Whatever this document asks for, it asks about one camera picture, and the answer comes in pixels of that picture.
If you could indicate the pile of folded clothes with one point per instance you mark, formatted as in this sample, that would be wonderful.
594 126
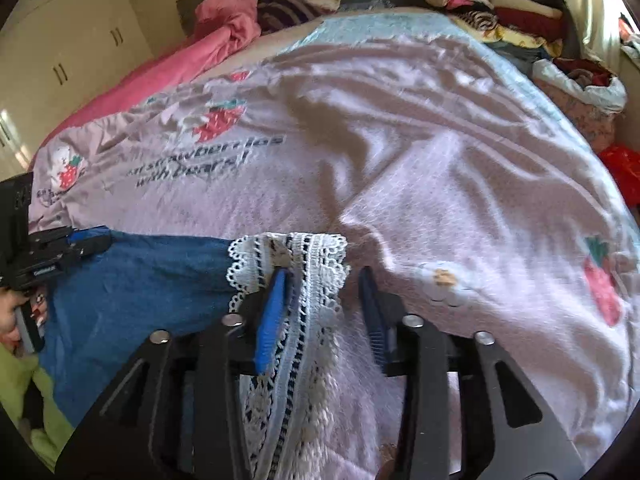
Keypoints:
505 5

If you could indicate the light blue blanket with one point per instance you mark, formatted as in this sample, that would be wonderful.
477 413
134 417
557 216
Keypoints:
380 30

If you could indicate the pink strawberry printed bedsheet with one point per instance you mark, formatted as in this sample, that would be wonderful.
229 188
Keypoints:
400 160

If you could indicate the person's left hand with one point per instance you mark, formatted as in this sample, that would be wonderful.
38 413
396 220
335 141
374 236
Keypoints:
6 317

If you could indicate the blue denim pants lace trim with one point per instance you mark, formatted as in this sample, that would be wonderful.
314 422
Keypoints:
145 295

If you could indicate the cream curtain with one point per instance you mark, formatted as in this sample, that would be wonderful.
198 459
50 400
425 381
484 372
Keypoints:
585 0

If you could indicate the pink quilt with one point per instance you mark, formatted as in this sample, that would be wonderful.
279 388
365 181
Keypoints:
150 75

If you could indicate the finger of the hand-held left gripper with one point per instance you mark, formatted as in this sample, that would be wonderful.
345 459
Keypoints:
87 242

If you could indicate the white plastic bag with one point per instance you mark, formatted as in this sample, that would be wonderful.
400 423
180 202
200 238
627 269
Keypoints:
600 92

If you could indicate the red plastic bag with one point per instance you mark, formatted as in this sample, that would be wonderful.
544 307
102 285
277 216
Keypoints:
625 170

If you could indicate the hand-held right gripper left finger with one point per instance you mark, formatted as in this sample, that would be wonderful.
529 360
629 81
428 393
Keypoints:
272 310

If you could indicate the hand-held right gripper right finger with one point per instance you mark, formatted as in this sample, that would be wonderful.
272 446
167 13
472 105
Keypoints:
374 320

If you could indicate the purple striped pillow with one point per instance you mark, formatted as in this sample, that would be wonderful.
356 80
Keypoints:
287 10

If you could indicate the lime green cloth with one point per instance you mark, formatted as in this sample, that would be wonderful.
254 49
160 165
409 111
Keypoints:
25 380

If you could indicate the cream wardrobe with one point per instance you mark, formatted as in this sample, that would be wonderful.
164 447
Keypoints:
65 45

